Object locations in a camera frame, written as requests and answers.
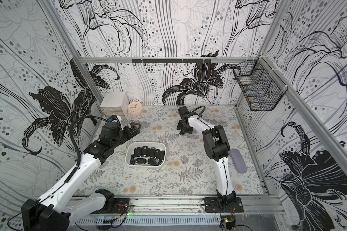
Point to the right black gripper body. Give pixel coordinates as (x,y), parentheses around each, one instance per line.
(183,125)

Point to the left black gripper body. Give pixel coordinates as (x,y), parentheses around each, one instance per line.
(123,135)

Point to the white rectangular storage box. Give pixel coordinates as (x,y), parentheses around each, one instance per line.
(130,151)

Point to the black car key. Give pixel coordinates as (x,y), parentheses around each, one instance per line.
(152,152)
(132,160)
(157,153)
(162,155)
(141,161)
(138,152)

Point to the black flip key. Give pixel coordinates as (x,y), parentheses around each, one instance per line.
(145,151)

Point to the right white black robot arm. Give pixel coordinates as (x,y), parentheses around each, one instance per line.
(216,147)

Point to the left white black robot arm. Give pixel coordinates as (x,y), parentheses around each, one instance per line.
(49,211)

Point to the flat black smart key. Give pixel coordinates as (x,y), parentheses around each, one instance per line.
(154,161)

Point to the peach round alarm clock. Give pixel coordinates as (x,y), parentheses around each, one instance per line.
(135,108)

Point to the white mini drawer cabinet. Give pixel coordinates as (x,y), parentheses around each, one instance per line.
(115,103)

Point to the grey oval pad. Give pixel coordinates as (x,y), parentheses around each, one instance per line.
(238,161)

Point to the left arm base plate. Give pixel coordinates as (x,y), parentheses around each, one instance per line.
(116,205)

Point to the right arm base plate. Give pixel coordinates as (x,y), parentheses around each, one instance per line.
(211,205)

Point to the black wire wall basket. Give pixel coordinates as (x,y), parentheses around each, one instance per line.
(255,80)

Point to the white slotted cable duct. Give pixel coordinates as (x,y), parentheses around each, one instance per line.
(151,220)

